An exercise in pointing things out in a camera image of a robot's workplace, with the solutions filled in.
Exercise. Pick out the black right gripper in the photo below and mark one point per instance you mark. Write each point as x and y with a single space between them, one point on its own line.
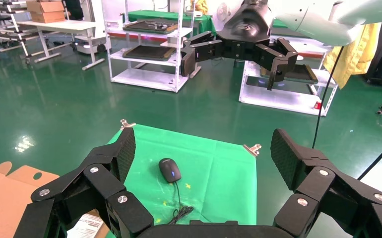
245 29

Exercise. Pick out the white work table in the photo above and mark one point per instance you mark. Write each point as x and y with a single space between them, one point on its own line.
56 26

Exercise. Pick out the green table cloth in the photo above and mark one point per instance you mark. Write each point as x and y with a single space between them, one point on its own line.
224 184

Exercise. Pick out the green covered table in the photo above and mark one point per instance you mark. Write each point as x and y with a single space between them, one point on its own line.
151 14

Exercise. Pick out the tall white shelf rack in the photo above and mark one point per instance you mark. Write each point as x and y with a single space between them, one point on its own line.
145 77

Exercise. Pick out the small yellow bundle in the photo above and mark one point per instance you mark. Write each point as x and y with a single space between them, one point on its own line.
200 6

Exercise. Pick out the brown cardboard box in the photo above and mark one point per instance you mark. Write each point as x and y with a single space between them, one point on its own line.
3 203

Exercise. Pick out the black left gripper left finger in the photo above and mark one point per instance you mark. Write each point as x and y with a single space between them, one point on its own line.
102 177

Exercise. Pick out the small red object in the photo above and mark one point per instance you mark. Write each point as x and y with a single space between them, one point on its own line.
317 105

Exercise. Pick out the silver metal binder clip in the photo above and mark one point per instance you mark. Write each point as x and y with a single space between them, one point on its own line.
252 149
127 124

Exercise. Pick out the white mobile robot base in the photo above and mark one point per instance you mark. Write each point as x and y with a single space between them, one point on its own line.
87 44

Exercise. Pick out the low white shelf rack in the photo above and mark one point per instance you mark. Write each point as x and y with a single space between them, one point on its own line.
276 98

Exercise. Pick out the stacked brown cardboard cartons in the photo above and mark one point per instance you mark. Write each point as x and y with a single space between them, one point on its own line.
46 11

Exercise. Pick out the small white fan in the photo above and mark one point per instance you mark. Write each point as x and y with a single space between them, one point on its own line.
223 11

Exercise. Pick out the white printed paper sheet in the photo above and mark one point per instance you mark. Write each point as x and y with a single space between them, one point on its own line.
87 226

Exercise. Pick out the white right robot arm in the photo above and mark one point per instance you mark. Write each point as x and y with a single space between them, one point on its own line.
325 19

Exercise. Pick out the black tray with wood edge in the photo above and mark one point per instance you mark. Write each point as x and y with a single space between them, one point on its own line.
148 52
299 74
148 26

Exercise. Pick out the yellow hanging cloth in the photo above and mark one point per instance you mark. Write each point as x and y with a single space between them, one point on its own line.
355 56

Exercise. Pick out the grey metal trolley rack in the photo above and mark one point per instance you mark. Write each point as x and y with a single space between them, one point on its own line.
7 33

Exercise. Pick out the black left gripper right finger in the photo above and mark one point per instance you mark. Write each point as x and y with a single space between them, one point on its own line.
316 177

